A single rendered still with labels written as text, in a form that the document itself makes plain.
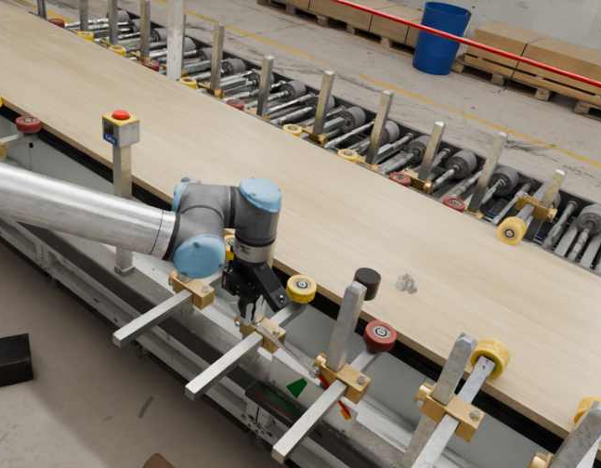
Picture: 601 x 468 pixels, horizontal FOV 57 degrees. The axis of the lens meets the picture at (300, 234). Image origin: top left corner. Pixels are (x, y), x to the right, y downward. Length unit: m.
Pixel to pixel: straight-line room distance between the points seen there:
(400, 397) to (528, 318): 0.42
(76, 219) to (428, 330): 0.92
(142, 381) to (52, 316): 0.56
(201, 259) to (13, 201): 0.31
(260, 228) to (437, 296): 0.66
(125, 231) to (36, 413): 1.48
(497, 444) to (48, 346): 1.81
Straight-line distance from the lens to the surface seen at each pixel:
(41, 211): 0.98
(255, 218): 1.12
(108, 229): 0.98
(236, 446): 2.24
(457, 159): 2.63
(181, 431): 2.27
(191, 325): 1.64
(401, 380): 1.56
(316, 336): 1.65
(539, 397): 1.47
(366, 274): 1.23
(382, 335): 1.42
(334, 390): 1.32
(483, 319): 1.60
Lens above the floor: 1.85
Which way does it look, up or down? 34 degrees down
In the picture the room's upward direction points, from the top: 11 degrees clockwise
